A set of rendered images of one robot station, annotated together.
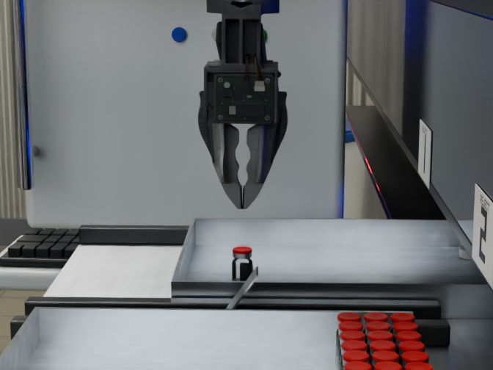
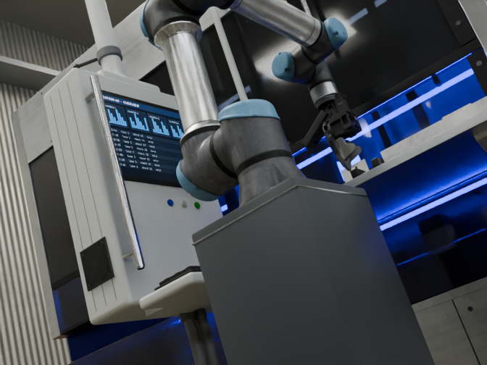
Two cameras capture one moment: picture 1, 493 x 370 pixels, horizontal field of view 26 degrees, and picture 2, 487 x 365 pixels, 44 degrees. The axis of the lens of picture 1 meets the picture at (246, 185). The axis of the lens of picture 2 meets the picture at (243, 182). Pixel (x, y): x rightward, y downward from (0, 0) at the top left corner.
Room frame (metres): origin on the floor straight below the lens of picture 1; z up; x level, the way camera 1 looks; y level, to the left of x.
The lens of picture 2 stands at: (0.56, 1.51, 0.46)
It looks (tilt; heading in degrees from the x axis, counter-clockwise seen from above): 20 degrees up; 299
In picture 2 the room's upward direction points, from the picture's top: 18 degrees counter-clockwise
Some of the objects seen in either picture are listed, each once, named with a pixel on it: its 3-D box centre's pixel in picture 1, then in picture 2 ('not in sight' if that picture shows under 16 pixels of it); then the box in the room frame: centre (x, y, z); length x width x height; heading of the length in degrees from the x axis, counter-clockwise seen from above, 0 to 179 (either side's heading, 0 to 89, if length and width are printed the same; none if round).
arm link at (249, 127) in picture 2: not in sight; (251, 136); (1.06, 0.52, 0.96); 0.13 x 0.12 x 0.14; 165
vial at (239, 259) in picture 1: (242, 271); not in sight; (1.07, 0.00, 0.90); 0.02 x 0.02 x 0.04
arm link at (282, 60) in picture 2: not in sight; (296, 64); (1.06, 0.10, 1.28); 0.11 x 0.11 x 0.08; 75
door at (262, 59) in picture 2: not in sight; (261, 75); (1.31, -0.21, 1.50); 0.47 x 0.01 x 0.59; 178
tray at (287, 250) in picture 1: (338, 263); not in sight; (1.12, -0.10, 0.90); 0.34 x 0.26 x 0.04; 88
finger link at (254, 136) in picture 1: (257, 167); (351, 153); (1.05, -0.01, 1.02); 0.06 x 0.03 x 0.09; 178
